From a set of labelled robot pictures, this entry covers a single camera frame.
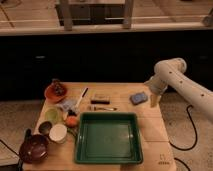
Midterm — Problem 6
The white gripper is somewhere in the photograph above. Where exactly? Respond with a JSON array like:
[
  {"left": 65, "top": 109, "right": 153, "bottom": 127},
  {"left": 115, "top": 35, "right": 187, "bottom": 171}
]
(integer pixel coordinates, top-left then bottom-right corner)
[{"left": 145, "top": 75, "right": 167, "bottom": 108}]

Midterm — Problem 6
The blue sponge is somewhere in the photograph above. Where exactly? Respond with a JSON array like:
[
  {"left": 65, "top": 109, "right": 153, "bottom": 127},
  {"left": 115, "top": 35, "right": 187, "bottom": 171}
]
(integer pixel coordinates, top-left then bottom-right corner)
[{"left": 130, "top": 92, "right": 148, "bottom": 105}]

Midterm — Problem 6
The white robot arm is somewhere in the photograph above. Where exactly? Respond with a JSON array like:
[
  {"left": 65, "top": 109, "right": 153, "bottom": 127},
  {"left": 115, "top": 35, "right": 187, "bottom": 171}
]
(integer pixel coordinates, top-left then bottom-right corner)
[{"left": 145, "top": 58, "right": 213, "bottom": 124}]

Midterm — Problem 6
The green plastic tray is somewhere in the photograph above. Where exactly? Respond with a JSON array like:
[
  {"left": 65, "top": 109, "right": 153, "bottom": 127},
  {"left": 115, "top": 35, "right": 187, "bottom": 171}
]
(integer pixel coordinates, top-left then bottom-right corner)
[{"left": 74, "top": 112, "right": 143, "bottom": 164}]

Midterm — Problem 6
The dark rectangular block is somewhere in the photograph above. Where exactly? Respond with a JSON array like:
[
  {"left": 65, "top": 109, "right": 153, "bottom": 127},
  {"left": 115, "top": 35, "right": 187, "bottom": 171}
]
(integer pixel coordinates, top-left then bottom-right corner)
[{"left": 91, "top": 95, "right": 110, "bottom": 104}]

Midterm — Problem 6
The metal utensil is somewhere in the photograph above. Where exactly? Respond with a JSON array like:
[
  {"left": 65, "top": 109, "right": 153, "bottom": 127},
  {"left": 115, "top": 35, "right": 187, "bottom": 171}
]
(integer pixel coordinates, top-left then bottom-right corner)
[{"left": 88, "top": 106, "right": 117, "bottom": 111}]

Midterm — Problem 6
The clear plastic bag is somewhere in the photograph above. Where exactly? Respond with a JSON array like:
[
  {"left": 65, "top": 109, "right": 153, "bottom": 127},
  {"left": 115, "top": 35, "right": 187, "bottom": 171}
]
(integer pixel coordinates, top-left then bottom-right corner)
[{"left": 56, "top": 99, "right": 77, "bottom": 112}]

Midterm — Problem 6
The orange carrot toy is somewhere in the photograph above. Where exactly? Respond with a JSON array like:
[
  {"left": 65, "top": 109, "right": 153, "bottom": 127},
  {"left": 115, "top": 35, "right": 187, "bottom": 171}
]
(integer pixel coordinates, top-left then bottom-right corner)
[{"left": 65, "top": 116, "right": 78, "bottom": 128}]

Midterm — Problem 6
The orange bowl with pinecone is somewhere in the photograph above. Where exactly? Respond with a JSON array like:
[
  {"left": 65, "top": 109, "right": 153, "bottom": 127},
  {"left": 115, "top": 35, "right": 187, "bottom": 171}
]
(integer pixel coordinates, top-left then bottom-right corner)
[{"left": 44, "top": 79, "right": 67, "bottom": 103}]

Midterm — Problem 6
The wooden table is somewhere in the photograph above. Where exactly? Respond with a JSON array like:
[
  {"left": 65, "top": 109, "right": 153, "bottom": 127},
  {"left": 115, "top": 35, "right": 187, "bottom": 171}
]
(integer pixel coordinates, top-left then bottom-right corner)
[{"left": 23, "top": 82, "right": 176, "bottom": 171}]

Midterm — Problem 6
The white cup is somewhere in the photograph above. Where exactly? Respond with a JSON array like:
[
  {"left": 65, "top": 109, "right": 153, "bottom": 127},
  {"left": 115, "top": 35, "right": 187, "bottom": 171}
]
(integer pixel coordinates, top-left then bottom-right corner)
[{"left": 49, "top": 124, "right": 67, "bottom": 143}]

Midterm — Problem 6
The light green cup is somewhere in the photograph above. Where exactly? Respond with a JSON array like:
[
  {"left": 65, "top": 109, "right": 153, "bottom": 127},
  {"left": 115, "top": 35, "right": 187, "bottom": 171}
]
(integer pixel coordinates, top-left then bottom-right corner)
[{"left": 45, "top": 108, "right": 62, "bottom": 125}]

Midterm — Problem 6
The small dark bowl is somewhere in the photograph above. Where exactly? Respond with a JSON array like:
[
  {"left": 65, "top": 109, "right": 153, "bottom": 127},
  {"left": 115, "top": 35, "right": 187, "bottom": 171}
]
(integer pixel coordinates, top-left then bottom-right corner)
[{"left": 38, "top": 121, "right": 52, "bottom": 135}]

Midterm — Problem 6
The dark red pot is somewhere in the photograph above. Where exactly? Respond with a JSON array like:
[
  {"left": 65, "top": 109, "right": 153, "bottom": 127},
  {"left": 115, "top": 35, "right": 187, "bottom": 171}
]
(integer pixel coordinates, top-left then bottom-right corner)
[{"left": 19, "top": 129, "right": 48, "bottom": 164}]

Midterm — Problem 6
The black cable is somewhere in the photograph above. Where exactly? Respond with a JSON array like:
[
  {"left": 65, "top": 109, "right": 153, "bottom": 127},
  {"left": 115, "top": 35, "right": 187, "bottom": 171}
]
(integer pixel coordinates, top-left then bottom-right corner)
[{"left": 168, "top": 104, "right": 199, "bottom": 152}]

